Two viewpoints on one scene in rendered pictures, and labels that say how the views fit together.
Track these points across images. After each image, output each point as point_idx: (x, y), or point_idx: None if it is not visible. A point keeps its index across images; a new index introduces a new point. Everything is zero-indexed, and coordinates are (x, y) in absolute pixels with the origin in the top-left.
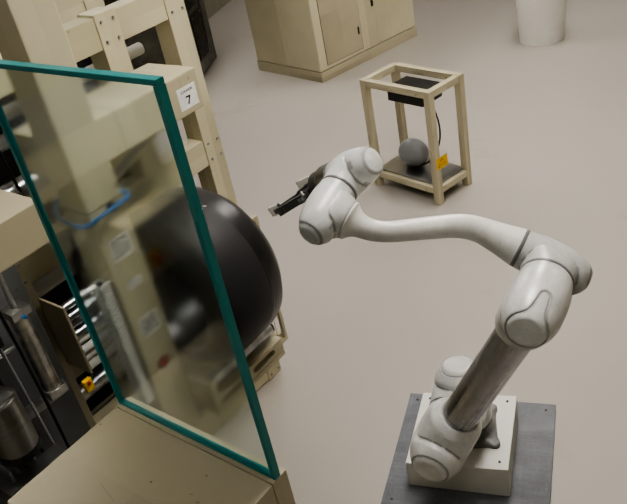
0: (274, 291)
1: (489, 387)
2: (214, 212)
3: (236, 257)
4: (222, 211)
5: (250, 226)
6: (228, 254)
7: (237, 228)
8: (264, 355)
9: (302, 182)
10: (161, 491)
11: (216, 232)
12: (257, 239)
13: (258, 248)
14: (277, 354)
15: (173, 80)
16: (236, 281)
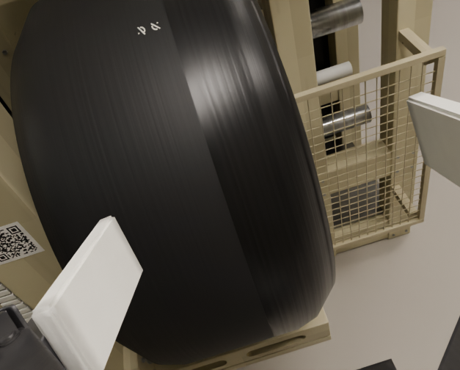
0: (279, 318)
1: None
2: (166, 59)
3: (161, 227)
4: (193, 63)
5: (260, 142)
6: (136, 211)
7: (207, 137)
8: (277, 340)
9: (447, 134)
10: None
11: (130, 129)
12: (263, 191)
13: (253, 219)
14: (311, 340)
15: None
16: (138, 290)
